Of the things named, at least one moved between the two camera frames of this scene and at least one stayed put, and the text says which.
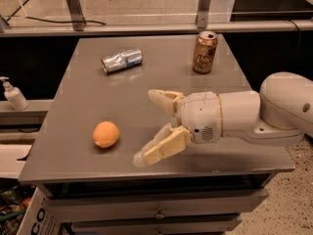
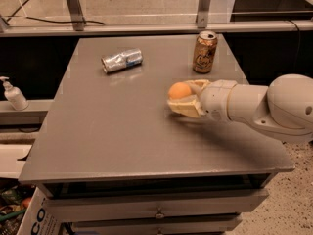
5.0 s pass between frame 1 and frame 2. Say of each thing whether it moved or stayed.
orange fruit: moved
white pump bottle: stayed
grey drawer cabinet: stayed
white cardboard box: stayed
